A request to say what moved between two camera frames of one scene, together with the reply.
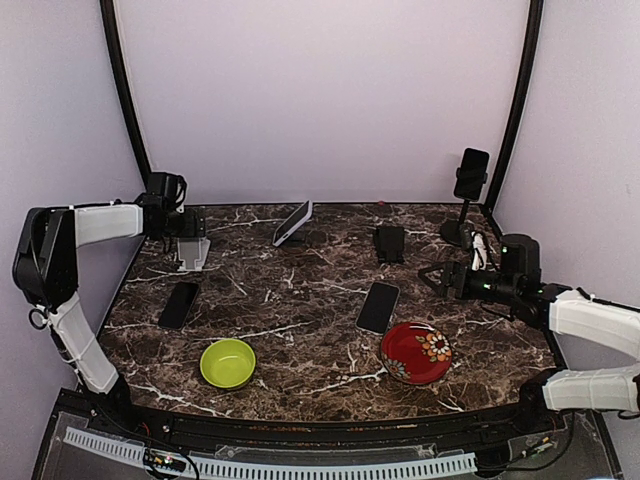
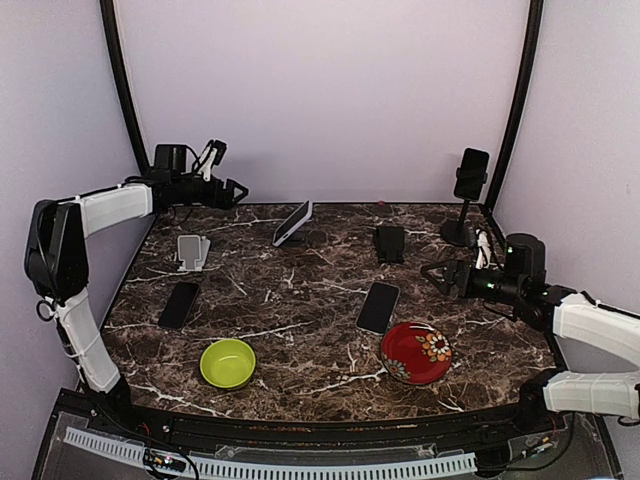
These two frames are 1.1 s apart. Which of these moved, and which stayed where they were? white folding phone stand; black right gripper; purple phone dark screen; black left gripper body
Moved: black left gripper body
Stayed: white folding phone stand; black right gripper; purple phone dark screen
